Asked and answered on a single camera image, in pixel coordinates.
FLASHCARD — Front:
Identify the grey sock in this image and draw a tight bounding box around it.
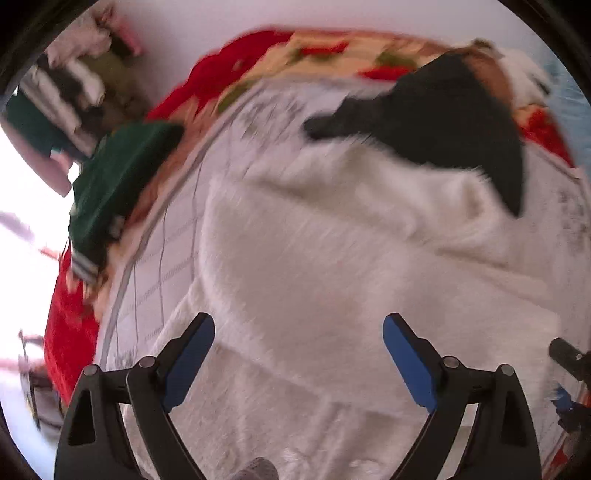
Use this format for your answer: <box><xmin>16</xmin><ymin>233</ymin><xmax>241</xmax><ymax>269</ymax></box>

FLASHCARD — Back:
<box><xmin>233</xmin><ymin>457</ymin><xmax>280</xmax><ymax>480</ymax></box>

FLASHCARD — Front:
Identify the white fluffy garment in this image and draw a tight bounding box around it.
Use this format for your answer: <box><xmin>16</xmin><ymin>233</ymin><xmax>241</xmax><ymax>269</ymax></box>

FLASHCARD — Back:
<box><xmin>124</xmin><ymin>134</ymin><xmax>561</xmax><ymax>480</ymax></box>

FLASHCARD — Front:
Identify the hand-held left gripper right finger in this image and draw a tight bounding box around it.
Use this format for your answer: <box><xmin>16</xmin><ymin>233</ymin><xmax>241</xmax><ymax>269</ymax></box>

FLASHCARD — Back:
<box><xmin>382</xmin><ymin>312</ymin><xmax>542</xmax><ymax>480</ymax></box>

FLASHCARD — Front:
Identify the white printed bedsheet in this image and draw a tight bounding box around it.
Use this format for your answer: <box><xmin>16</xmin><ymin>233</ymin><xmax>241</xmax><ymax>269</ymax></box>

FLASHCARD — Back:
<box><xmin>95</xmin><ymin>80</ymin><xmax>583</xmax><ymax>480</ymax></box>

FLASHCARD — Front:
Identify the white fuzzy cloth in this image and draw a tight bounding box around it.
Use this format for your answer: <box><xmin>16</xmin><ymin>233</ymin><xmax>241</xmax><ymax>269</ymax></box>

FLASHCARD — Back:
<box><xmin>501</xmin><ymin>48</ymin><xmax>552</xmax><ymax>107</ymax></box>

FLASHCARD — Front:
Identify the red floral blanket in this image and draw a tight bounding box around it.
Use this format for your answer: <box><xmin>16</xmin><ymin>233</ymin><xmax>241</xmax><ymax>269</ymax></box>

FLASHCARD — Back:
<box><xmin>44</xmin><ymin>28</ymin><xmax>578</xmax><ymax>407</ymax></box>

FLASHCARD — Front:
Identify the brown cloth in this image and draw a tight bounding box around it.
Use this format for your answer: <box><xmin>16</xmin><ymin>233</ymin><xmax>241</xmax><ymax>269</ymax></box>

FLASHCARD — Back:
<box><xmin>455</xmin><ymin>39</ymin><xmax>509</xmax><ymax>93</ymax></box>

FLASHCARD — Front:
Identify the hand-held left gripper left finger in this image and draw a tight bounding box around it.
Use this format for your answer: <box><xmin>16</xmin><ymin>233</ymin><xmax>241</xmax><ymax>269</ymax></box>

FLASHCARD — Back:
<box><xmin>54</xmin><ymin>312</ymin><xmax>216</xmax><ymax>480</ymax></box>

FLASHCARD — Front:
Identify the light blue cloth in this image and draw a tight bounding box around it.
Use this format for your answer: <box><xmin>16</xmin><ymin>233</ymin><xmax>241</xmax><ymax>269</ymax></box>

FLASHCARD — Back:
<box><xmin>540</xmin><ymin>55</ymin><xmax>589</xmax><ymax>153</ymax></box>

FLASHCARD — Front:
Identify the black garment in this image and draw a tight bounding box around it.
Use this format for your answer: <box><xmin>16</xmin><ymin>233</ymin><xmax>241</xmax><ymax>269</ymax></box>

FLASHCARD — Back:
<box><xmin>302</xmin><ymin>53</ymin><xmax>525</xmax><ymax>217</ymax></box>

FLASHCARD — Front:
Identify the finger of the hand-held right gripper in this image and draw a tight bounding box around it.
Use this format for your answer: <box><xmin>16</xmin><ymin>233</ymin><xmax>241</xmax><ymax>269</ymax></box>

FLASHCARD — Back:
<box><xmin>551</xmin><ymin>385</ymin><xmax>586</xmax><ymax>435</ymax></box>
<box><xmin>549</xmin><ymin>337</ymin><xmax>591</xmax><ymax>384</ymax></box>

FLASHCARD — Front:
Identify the folded green garment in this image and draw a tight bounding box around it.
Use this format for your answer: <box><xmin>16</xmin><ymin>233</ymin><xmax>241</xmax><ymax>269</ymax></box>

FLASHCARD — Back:
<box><xmin>68</xmin><ymin>121</ymin><xmax>185</xmax><ymax>282</ymax></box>

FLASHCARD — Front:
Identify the pile of mixed clothes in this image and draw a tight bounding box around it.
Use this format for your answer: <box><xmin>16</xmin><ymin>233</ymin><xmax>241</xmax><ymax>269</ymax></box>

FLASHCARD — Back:
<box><xmin>4</xmin><ymin>4</ymin><xmax>148</xmax><ymax>158</ymax></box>

